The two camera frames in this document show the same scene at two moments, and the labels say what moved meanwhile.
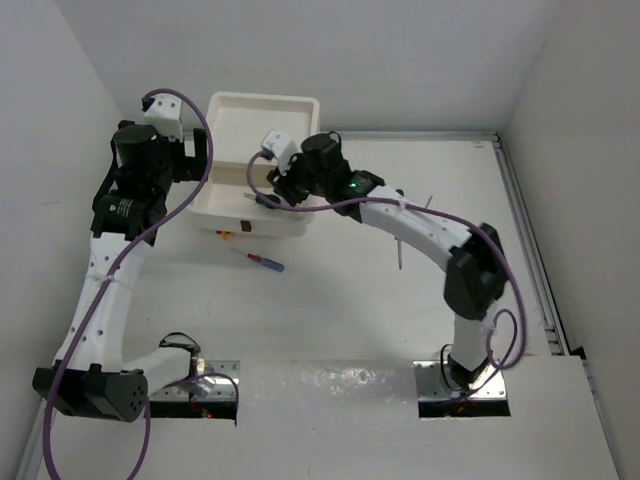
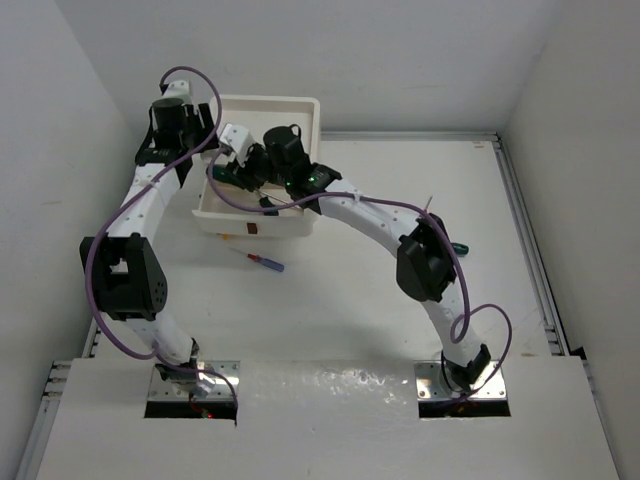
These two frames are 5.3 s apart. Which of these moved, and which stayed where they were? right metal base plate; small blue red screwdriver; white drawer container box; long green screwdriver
Moved: long green screwdriver
Stayed: white drawer container box; small blue red screwdriver; right metal base plate
